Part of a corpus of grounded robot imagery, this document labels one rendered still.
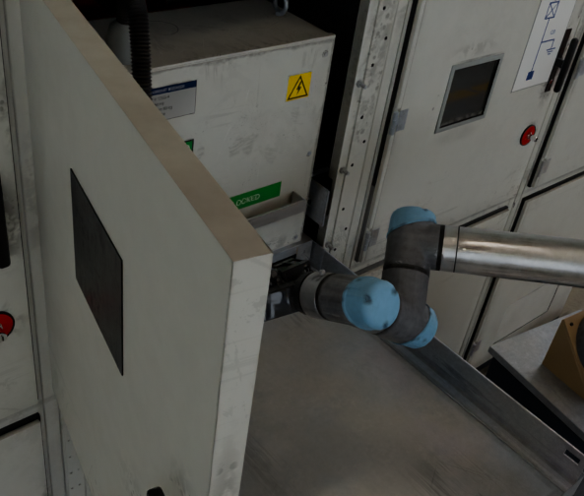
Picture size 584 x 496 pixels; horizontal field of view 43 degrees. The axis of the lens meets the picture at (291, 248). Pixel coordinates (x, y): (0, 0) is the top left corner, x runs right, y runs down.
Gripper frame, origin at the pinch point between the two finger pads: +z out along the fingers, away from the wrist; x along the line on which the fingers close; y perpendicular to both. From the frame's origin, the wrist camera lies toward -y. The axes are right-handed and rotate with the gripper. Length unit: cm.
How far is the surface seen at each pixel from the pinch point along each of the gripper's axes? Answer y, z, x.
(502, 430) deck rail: 31, -29, -36
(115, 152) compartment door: -38, -48, 31
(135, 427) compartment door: -39, -37, 2
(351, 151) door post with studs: 35.8, 2.4, 16.2
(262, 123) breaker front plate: 14.9, 1.7, 26.3
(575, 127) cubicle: 126, 7, 2
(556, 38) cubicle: 98, -7, 28
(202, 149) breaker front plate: 1.7, 2.8, 24.7
